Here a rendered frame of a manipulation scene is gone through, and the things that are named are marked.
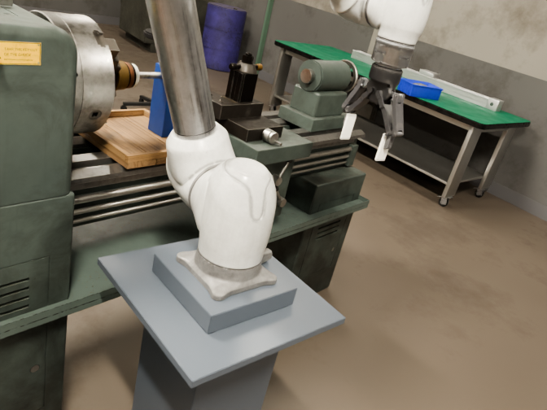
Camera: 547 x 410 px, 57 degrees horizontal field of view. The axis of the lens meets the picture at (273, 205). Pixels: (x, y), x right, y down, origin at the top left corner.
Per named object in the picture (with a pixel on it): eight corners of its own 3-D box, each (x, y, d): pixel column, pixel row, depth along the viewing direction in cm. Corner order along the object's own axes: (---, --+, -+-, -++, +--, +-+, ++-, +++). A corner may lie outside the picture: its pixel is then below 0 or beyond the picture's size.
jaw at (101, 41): (80, 76, 134) (98, 48, 126) (74, 60, 135) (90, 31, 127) (117, 76, 142) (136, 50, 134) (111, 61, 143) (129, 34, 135)
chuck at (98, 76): (83, 148, 129) (82, 18, 117) (28, 119, 147) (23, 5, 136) (114, 144, 135) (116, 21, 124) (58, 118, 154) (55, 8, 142)
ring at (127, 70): (111, 63, 138) (140, 64, 145) (94, 54, 143) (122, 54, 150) (108, 96, 142) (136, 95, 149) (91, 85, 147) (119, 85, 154)
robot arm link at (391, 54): (396, 43, 110) (387, 70, 112) (423, 48, 115) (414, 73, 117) (369, 33, 116) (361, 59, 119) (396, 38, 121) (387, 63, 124)
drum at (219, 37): (243, 73, 709) (255, 12, 674) (211, 71, 673) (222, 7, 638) (221, 62, 744) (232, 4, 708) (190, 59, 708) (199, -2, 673)
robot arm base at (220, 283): (290, 279, 122) (295, 260, 120) (216, 303, 108) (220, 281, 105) (246, 242, 134) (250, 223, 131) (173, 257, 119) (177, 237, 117)
